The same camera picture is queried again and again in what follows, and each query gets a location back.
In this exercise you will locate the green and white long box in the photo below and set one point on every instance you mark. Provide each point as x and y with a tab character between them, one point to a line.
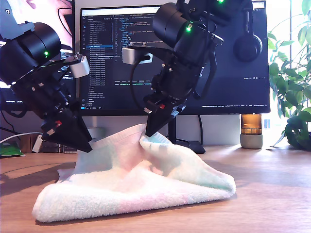
70	150

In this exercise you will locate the black monitor stand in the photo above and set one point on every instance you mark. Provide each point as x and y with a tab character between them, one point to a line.
194	148

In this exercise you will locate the green plastic packet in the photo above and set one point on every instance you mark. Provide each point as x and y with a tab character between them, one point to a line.
9	150

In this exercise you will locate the dark brown small box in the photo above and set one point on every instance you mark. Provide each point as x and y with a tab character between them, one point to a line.
52	148

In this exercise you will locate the small white blue box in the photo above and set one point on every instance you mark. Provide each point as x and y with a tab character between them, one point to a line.
36	144

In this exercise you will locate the amber glass lamp grey base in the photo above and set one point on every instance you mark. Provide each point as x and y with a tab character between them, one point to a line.
251	143

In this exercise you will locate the black monitor with terminal windows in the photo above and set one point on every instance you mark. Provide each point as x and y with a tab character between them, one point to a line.
66	36

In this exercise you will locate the green leafy houseplant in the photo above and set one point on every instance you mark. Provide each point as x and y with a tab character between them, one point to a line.
291	92

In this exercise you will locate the pastel checked fluffy tea towel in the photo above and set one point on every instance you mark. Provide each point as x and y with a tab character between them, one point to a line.
121	194

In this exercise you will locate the brown wooden block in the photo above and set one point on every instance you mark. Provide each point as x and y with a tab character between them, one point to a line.
26	143

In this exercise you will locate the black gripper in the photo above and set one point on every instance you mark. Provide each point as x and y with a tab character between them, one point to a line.
177	85
56	102

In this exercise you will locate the black headphones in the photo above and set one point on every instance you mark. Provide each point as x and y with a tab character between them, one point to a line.
247	49

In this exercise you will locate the pale grey wrist camera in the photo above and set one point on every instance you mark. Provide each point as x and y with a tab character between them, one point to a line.
80	66
128	55

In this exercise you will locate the black Huawei monitor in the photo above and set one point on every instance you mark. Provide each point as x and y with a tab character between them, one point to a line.
230	85

